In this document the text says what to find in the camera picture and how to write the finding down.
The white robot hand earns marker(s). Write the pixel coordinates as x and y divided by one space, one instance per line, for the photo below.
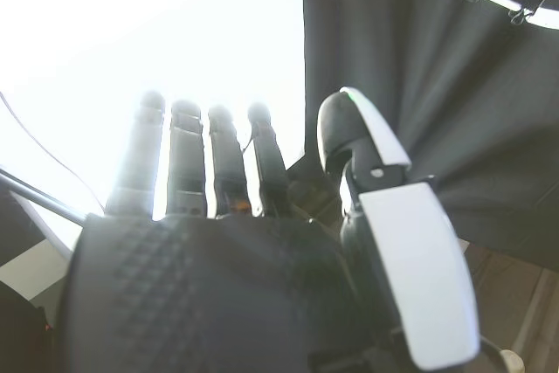
218 294

